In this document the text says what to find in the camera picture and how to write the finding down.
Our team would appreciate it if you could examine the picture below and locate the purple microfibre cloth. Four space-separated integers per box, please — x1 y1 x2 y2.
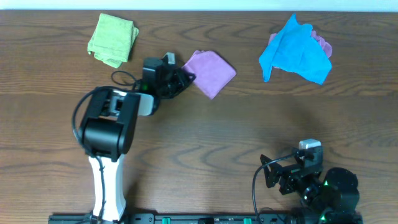
182 50 236 100

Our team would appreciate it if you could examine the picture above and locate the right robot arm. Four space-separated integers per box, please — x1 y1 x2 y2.
259 146 363 223

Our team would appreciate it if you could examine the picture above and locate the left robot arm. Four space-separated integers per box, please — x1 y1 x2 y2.
72 68 196 223

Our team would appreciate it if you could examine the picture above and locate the folded green cloth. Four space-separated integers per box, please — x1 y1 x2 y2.
87 13 139 68

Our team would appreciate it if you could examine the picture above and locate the blue microfibre cloth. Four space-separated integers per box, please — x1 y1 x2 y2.
259 14 333 85

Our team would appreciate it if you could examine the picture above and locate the pink cloth under blue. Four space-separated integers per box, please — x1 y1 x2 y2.
259 26 332 62

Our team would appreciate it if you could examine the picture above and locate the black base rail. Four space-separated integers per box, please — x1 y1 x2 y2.
47 213 364 224

